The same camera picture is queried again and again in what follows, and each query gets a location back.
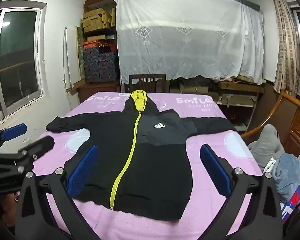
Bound brown wooden armchair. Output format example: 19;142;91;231
241;92;300;158

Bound white folded board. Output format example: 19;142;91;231
64;25;78;90

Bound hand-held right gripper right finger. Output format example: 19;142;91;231
200;144;283;240

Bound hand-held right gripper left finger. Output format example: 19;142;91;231
15;144;99;240

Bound dark wooden chair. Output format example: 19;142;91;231
128;74;167;93

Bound low wooden cabinet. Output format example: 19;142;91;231
74;80;121;103

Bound pink printed bed sheet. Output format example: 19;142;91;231
31;92;263;240

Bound grey framed sliding window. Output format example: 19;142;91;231
0;0;47;128

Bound blue grey towel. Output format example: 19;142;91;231
272;152;300;203

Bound stack of cardboard boxes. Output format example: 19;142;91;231
82;8;116;33

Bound grey clothing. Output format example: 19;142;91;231
247;124;285;168

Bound black hoodie with yellow zipper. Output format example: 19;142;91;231
45;90;237;222

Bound white lace cloth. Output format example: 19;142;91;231
113;0;264;85

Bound dark patterned gift boxes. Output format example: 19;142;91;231
83;36;118;84

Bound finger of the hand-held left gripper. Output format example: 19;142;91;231
0;135;55;178
0;123;28;153

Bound beige patterned curtain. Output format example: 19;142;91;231
267;0;300;98

